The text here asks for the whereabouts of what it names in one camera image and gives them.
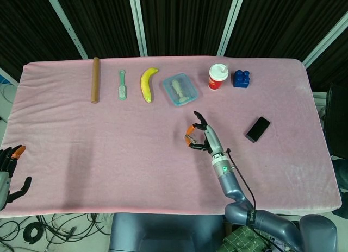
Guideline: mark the yellow banana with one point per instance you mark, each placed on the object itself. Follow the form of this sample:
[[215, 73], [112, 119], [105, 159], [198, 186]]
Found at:
[[145, 86]]

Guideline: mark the green checkered cloth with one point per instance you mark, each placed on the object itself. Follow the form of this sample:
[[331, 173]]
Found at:
[[239, 241]]

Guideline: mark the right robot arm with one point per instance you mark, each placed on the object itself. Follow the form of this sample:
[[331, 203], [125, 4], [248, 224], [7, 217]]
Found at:
[[231, 184]]

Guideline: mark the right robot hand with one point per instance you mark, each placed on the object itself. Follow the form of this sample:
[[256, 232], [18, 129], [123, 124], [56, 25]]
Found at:
[[213, 140]]

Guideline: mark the black curtain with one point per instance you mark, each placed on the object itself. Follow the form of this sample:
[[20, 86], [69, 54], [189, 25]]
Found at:
[[185, 18]]

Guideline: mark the clear container teal lid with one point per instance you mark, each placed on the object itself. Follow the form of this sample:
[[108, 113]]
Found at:
[[191, 86]]

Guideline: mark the blue building block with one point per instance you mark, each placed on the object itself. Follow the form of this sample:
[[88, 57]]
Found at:
[[240, 82]]

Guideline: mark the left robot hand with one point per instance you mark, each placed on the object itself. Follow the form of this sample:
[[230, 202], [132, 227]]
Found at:
[[5, 178]]

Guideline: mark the white aluminium frame post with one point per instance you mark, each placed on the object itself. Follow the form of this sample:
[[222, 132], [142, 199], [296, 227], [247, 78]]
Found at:
[[68, 26], [138, 24], [326, 40], [8, 76], [229, 24]]

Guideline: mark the black rectangular box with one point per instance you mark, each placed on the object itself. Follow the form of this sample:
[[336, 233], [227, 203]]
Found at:
[[258, 128]]

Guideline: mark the red paper cup white lid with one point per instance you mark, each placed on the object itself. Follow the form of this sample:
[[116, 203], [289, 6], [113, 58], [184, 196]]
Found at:
[[214, 83]]

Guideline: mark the beige piece inside container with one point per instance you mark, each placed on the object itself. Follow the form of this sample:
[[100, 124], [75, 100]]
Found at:
[[176, 86]]

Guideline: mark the pink tablecloth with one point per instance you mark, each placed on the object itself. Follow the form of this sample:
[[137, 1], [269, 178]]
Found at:
[[108, 154]]

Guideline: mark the translucent drinking straw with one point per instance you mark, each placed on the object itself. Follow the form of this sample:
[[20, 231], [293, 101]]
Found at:
[[224, 70]]

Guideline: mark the brown wooden rolling pin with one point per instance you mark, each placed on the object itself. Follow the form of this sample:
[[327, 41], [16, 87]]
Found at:
[[95, 81]]

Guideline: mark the green cleaning brush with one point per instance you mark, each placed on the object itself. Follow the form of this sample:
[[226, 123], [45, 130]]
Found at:
[[122, 91]]

